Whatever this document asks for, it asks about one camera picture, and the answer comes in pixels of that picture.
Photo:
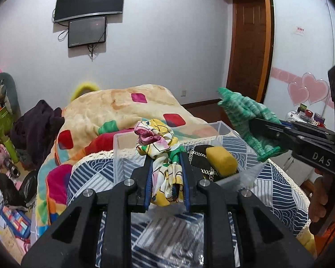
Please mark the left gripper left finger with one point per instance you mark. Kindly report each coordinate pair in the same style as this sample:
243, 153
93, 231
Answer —
148, 164

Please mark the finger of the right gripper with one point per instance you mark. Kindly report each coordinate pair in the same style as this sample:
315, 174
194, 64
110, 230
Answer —
291, 124
276, 133

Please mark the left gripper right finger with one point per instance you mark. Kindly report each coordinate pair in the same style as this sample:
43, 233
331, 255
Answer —
185, 168

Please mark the colourful patterned scarf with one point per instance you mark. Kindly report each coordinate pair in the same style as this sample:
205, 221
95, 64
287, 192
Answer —
157, 141

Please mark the yellow sponge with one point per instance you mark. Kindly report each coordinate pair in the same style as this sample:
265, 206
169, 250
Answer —
222, 161

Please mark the green knitted glove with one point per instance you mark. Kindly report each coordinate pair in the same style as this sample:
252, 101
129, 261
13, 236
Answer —
240, 111

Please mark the right hand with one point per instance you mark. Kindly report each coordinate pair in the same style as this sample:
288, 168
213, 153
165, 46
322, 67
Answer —
318, 201

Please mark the white suitcase with stickers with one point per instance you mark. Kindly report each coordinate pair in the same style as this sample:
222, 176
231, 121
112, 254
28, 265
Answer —
305, 115

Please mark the colourful fleece blanket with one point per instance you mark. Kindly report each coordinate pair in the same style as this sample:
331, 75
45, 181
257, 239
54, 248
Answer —
91, 121

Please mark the brown wooden door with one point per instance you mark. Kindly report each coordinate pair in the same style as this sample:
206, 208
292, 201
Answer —
251, 47

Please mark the yellow curved headboard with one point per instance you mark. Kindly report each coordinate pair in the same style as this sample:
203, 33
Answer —
83, 88

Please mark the dark purple garment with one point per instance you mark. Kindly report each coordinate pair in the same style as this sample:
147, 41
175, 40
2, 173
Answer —
34, 133

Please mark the green cardboard box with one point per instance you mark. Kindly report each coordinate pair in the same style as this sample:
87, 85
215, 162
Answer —
6, 123

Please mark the grey plush toy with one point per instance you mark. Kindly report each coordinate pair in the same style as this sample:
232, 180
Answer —
8, 93

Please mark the small wall monitor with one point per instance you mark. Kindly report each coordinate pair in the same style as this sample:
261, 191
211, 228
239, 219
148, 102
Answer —
86, 31

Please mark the large wall television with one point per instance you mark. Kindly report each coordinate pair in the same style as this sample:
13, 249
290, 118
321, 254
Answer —
71, 9

